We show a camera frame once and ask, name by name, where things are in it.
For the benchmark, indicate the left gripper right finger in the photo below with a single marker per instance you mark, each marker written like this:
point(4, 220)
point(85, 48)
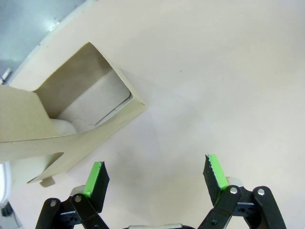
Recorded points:
point(214, 176)

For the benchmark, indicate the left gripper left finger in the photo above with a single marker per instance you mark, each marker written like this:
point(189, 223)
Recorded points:
point(98, 186)

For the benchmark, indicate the brown cardboard box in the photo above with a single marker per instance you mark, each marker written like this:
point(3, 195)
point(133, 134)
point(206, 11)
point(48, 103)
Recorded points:
point(78, 143)

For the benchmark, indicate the white rounded object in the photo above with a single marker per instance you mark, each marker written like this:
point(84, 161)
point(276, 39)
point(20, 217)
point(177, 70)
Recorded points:
point(4, 181)

